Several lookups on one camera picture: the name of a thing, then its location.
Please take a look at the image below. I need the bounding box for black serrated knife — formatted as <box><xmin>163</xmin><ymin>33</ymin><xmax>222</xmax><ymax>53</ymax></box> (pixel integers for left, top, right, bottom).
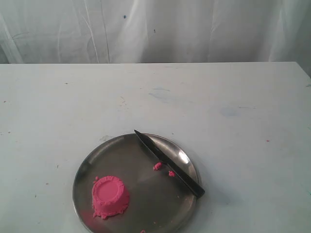
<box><xmin>134</xmin><ymin>130</ymin><xmax>205</xmax><ymax>198</ymax></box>

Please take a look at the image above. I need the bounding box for pink putty mound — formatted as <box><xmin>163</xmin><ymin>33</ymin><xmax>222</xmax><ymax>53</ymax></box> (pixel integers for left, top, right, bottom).
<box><xmin>91</xmin><ymin>176</ymin><xmax>130</xmax><ymax>219</ymax></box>

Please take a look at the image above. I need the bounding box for pink crumb left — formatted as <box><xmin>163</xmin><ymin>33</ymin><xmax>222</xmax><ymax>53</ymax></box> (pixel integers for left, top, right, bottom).
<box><xmin>153</xmin><ymin>162</ymin><xmax>162</xmax><ymax>170</ymax></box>

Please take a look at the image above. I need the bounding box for round steel plate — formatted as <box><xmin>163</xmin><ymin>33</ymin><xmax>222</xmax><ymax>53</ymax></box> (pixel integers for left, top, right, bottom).
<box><xmin>72</xmin><ymin>133</ymin><xmax>197</xmax><ymax>233</ymax></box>

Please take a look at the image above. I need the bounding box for white backdrop curtain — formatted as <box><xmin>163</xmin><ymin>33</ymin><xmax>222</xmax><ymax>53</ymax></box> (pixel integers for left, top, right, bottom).
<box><xmin>0</xmin><ymin>0</ymin><xmax>311</xmax><ymax>67</ymax></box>

